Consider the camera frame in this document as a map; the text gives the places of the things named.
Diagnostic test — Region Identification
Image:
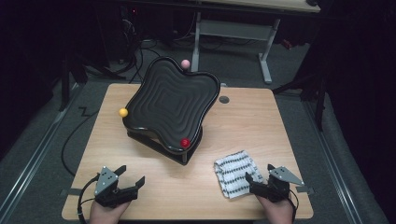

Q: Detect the bundle of black cables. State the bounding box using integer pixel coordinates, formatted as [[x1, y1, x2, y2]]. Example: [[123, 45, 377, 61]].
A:
[[120, 6, 163, 85]]

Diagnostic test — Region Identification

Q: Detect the desk with grey metal legs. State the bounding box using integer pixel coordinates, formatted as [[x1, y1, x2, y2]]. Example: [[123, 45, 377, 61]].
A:
[[189, 0, 321, 85]]

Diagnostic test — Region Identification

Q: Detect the aluminium floor rail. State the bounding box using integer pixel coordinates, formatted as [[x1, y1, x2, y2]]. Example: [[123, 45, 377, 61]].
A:
[[302, 98, 364, 224], [0, 81, 86, 220]]

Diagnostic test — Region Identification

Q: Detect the right hand-held gripper cable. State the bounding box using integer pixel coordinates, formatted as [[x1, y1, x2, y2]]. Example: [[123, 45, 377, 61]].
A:
[[288, 189, 301, 224]]

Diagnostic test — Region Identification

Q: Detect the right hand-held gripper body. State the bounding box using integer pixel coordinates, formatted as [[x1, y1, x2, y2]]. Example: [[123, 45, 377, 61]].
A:
[[248, 166, 305, 203]]

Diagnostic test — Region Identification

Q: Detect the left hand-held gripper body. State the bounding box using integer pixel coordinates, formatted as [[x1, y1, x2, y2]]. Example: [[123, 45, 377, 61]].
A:
[[93, 165, 139, 209]]

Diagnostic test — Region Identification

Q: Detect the person's left hand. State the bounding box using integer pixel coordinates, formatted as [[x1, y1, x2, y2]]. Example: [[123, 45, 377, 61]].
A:
[[89, 199, 132, 224]]

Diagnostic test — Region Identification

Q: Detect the white black-striped cloth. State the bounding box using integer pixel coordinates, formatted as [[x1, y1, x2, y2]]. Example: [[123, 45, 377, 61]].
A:
[[213, 149, 264, 200]]

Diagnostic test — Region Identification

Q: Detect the person's right hand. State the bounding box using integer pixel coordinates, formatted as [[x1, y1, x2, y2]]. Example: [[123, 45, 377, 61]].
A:
[[255, 194, 295, 224]]

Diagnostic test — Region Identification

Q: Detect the black metal stand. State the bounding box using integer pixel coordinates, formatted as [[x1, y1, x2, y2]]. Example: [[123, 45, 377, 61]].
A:
[[271, 69, 329, 133], [58, 52, 127, 113]]

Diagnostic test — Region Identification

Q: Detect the grey tape strip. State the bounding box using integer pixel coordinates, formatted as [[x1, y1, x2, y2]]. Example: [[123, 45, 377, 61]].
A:
[[295, 185, 316, 195], [60, 188, 84, 197]]

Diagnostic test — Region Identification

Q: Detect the hand-held gripper cable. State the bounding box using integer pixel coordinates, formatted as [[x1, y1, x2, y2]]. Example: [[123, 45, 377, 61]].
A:
[[288, 189, 301, 224], [77, 174, 101, 224]]

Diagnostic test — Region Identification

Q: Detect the black floor cable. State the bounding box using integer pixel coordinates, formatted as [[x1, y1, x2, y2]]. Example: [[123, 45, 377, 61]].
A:
[[61, 105, 101, 177]]

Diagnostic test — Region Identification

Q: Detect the black wavy tray with stand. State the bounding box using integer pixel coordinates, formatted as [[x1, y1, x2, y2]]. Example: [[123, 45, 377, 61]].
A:
[[121, 55, 221, 166]]

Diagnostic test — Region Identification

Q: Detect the left hand-held gripper cable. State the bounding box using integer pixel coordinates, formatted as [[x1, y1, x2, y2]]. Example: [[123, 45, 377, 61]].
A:
[[77, 174, 101, 224]]

